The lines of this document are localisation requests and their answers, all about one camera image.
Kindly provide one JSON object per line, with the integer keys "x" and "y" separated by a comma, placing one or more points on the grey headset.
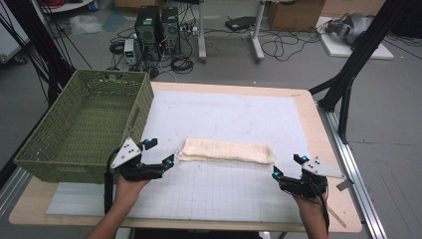
{"x": 351, "y": 26}

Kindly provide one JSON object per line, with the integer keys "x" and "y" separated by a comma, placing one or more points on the white floor board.
{"x": 378, "y": 51}

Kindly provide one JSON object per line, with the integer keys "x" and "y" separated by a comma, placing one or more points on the thin wooden strip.
{"x": 336, "y": 217}

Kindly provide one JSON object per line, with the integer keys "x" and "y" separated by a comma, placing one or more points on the white power supply unit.
{"x": 130, "y": 51}

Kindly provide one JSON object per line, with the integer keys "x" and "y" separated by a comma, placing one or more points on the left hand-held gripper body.
{"x": 127, "y": 154}

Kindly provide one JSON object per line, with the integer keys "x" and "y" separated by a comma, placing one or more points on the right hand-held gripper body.
{"x": 320, "y": 169}

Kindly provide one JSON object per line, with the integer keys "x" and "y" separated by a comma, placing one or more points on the person's right hand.
{"x": 312, "y": 209}

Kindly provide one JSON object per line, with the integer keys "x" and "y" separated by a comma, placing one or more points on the white table frame leg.
{"x": 201, "y": 33}
{"x": 257, "y": 33}

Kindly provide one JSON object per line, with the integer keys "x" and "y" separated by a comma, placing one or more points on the cream towel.
{"x": 225, "y": 151}

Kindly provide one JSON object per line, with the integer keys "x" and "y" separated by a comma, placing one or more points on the person's left hand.
{"x": 127, "y": 191}

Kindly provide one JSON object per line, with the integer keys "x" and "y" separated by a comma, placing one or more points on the clear plastic bag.
{"x": 86, "y": 25}

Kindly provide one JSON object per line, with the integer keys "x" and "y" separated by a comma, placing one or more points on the small grey flat piece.
{"x": 343, "y": 185}

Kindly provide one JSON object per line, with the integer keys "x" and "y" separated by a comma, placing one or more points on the white grid mat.
{"x": 215, "y": 113}

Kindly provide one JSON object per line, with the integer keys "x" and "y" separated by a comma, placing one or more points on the black flat device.
{"x": 240, "y": 23}

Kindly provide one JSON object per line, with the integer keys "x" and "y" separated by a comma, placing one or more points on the white power strip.
{"x": 189, "y": 30}

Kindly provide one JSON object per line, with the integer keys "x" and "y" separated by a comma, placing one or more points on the green woven plastic basket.
{"x": 83, "y": 116}

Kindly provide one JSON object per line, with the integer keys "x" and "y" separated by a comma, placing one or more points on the brown cardboard box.
{"x": 295, "y": 15}

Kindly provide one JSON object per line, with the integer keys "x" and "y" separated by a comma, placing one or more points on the black computer tower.
{"x": 170, "y": 30}
{"x": 147, "y": 30}

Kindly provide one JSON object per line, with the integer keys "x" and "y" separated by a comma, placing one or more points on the aluminium floor rail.
{"x": 11, "y": 192}
{"x": 355, "y": 176}

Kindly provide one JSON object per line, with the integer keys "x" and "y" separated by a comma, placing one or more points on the black tripod stand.
{"x": 358, "y": 49}
{"x": 46, "y": 49}

